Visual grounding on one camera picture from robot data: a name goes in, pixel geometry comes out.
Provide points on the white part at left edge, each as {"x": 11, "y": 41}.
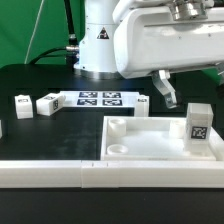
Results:
{"x": 1, "y": 130}

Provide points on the white square tabletop part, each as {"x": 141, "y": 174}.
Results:
{"x": 154, "y": 138}

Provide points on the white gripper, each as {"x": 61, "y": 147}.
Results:
{"x": 167, "y": 35}

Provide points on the white fiducial marker base plate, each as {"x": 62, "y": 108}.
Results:
{"x": 99, "y": 99}

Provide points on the white U-shaped obstacle fence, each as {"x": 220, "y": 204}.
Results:
{"x": 52, "y": 153}

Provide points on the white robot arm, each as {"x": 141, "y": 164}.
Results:
{"x": 96, "y": 49}

